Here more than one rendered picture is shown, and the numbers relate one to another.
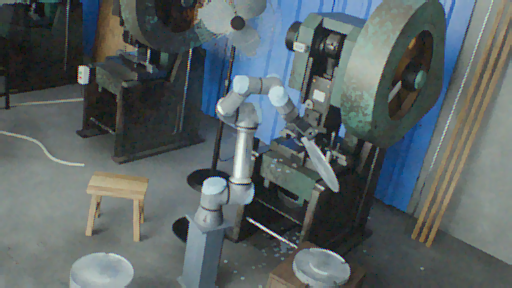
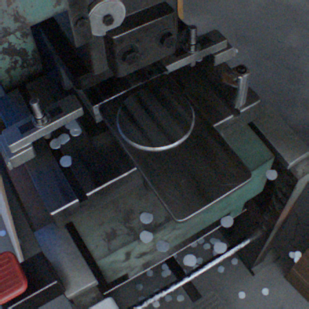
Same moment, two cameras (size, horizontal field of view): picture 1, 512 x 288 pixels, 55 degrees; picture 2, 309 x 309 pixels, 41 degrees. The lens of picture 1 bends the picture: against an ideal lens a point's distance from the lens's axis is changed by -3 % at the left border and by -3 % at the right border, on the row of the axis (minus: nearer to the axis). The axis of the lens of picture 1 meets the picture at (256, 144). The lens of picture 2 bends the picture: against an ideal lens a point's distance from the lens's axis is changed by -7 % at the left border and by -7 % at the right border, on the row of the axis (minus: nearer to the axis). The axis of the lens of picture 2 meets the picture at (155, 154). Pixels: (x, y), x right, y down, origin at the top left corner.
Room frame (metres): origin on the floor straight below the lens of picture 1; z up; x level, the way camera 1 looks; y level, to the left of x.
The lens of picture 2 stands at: (2.60, 0.11, 1.36)
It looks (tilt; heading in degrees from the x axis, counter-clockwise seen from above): 58 degrees down; 297
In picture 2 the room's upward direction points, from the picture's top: 4 degrees counter-clockwise
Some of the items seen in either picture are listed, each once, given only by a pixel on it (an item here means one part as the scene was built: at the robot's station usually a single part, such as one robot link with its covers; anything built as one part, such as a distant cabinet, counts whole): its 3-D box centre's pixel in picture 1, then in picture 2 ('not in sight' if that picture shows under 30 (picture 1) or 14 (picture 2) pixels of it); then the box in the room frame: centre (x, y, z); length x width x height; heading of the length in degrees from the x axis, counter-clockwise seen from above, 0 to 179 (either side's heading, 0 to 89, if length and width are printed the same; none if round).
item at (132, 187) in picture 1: (117, 206); not in sight; (2.67, 0.77, 0.16); 0.34 x 0.24 x 0.34; 99
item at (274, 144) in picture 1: (312, 152); (123, 106); (2.90, -0.35, 0.68); 0.45 x 0.30 x 0.06; 55
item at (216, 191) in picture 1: (214, 192); not in sight; (2.29, 0.16, 0.62); 0.13 x 0.12 x 0.14; 111
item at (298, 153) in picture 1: (297, 153); (172, 159); (2.75, -0.25, 0.72); 0.25 x 0.14 x 0.14; 145
